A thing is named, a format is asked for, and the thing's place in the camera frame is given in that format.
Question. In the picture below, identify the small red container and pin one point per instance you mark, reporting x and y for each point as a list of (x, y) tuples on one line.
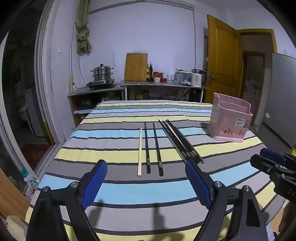
[(163, 80)]

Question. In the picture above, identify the white chopstick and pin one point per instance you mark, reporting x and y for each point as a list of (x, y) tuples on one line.
[(175, 133)]

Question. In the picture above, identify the yellow door frame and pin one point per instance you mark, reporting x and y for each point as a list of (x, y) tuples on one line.
[(257, 32)]

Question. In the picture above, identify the red lid jar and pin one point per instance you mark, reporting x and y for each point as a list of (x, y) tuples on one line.
[(157, 77)]

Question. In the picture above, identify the pink plastic utensil holder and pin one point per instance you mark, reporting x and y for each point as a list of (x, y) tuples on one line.
[(229, 120)]

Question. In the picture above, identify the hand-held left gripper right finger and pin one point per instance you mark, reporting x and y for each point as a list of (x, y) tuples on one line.
[(198, 183)]

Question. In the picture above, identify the grey refrigerator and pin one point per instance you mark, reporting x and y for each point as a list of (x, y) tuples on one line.
[(282, 97)]

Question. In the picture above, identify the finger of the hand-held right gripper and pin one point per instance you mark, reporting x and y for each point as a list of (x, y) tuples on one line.
[(291, 160), (271, 155)]

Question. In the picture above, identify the person's right hand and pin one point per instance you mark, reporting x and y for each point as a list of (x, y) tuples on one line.
[(285, 217)]

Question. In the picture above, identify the green curtain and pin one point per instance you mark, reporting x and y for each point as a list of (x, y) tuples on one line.
[(83, 34)]

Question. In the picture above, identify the wooden cutting board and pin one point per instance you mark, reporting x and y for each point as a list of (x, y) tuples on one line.
[(136, 67)]

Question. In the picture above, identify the clear drinking glasses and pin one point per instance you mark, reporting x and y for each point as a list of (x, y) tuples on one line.
[(170, 78)]

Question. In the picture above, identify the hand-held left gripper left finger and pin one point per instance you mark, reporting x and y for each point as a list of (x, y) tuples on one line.
[(93, 185)]

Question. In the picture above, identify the striped bedsheet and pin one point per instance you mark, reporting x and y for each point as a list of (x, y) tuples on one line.
[(120, 185)]

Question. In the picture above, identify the red rug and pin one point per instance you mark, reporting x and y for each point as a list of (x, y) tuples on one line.
[(34, 155)]

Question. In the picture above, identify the white detergent bottle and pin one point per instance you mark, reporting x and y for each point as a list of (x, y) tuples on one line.
[(31, 183)]

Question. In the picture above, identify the low metal shelf table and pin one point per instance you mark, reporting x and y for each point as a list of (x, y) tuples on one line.
[(97, 91)]

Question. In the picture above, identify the cream chopstick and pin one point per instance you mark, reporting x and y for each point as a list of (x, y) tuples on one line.
[(140, 153)]

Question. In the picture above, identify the metal kitchen counter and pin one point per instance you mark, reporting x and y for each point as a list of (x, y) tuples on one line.
[(161, 83)]

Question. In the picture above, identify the brown wooden board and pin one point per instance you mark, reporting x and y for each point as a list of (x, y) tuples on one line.
[(11, 197)]

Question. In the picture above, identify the white electric kettle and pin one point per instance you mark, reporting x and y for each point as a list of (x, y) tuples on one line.
[(197, 78)]

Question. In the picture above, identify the dark oil bottle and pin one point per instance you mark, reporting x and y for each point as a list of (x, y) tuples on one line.
[(151, 73), (147, 74)]

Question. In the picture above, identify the clear plastic storage box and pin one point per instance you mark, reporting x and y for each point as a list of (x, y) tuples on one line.
[(182, 77)]

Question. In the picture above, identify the black induction cooktop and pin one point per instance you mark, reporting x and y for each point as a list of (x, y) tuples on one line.
[(100, 83)]

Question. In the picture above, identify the bundle of black chopsticks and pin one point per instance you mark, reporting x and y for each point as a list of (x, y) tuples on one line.
[(189, 146)]

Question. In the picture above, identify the stainless steel steamer pot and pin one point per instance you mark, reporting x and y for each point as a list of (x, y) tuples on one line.
[(101, 73)]

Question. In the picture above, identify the yellow wooden door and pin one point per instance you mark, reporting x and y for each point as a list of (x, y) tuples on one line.
[(223, 55)]

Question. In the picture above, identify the cream power strip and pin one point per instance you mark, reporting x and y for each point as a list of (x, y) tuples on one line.
[(71, 84)]

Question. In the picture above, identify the black chopstick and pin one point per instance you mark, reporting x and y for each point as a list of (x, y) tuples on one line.
[(171, 134), (182, 144), (157, 148), (147, 148)]

